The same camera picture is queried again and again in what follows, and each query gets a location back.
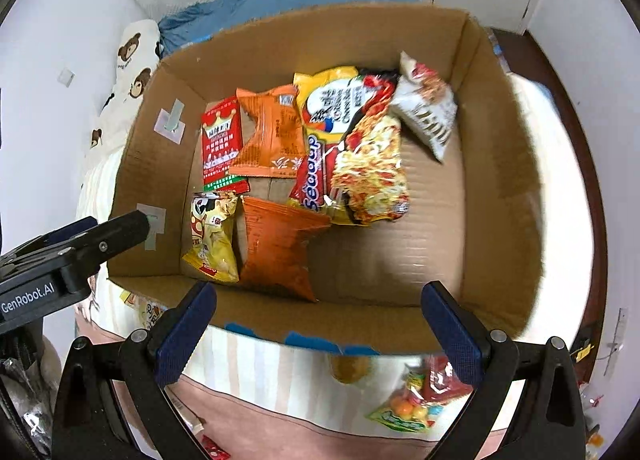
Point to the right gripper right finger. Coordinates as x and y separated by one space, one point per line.
548 422

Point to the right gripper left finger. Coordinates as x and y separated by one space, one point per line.
88 419

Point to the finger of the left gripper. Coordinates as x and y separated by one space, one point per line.
108 239

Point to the yellow chip bag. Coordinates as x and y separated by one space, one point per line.
212 216

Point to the red crown snack packet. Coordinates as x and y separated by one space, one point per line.
222 141

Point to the colourful candy bag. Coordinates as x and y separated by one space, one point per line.
407 410

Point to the orange snack bag lower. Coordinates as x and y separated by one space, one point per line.
277 238

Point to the orange snack bag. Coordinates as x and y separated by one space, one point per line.
276 148
277 238

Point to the orange snack bag upper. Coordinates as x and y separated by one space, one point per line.
276 148

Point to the bear print pillow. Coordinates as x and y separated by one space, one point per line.
137 57

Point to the red purple snack packet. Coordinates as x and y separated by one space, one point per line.
310 184

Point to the brown cardboard box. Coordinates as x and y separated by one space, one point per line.
472 223

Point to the yellow cheese noodle packet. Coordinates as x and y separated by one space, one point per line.
329 100

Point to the red noodle packet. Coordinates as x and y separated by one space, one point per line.
368 182

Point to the white brown snack bag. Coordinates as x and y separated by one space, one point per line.
425 103

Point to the white wall socket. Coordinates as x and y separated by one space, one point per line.
65 77

